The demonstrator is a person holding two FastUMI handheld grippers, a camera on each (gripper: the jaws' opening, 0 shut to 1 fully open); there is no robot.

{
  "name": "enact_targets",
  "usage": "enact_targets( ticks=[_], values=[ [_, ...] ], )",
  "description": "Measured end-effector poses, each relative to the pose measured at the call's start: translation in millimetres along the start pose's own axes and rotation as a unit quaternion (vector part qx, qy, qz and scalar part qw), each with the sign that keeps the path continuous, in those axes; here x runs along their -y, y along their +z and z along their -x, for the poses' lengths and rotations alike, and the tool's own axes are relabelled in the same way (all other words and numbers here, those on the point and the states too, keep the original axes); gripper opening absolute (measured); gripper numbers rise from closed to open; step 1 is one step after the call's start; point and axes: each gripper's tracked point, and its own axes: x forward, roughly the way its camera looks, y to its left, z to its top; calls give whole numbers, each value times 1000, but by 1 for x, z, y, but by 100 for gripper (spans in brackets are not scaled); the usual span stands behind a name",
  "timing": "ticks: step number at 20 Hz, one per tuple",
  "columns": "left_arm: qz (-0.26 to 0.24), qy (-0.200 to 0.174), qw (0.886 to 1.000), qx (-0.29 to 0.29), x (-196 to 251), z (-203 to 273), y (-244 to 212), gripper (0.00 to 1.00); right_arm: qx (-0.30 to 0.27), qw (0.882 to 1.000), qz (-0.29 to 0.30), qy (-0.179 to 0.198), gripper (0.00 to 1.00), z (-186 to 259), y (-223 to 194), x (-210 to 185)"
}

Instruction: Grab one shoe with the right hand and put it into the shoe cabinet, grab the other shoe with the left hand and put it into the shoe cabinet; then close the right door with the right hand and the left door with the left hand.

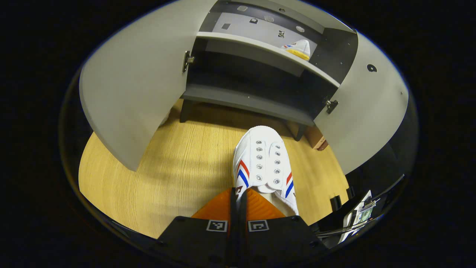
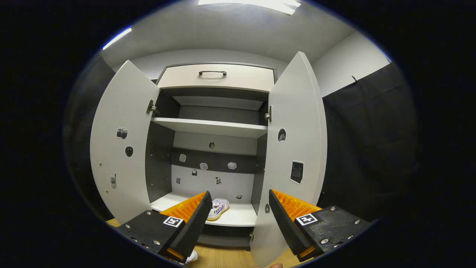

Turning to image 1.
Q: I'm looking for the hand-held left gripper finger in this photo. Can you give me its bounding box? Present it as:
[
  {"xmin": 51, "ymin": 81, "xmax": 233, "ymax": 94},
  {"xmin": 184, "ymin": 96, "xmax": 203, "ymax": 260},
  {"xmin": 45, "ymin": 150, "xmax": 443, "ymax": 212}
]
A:
[
  {"xmin": 156, "ymin": 187, "xmax": 238, "ymax": 267},
  {"xmin": 238, "ymin": 187, "xmax": 329, "ymax": 267}
]

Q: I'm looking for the white striped shoe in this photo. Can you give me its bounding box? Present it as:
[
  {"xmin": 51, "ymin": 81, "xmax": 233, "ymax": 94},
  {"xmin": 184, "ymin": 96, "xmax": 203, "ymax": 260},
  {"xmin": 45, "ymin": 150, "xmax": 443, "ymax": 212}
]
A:
[
  {"xmin": 282, "ymin": 39, "xmax": 311, "ymax": 61},
  {"xmin": 232, "ymin": 125, "xmax": 300, "ymax": 216}
]

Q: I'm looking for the white shoe cabinet door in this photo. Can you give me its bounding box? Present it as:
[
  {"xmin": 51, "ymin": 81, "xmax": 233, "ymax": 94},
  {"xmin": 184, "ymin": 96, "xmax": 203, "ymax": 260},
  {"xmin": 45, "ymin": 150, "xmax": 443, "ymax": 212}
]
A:
[
  {"xmin": 79, "ymin": 0, "xmax": 218, "ymax": 172},
  {"xmin": 313, "ymin": 32, "xmax": 409, "ymax": 175}
]

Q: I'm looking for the brown carton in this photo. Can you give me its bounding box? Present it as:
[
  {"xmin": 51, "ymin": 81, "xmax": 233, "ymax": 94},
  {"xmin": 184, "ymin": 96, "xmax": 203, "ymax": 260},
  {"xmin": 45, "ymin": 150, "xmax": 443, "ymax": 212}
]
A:
[{"xmin": 305, "ymin": 126, "xmax": 328, "ymax": 149}]

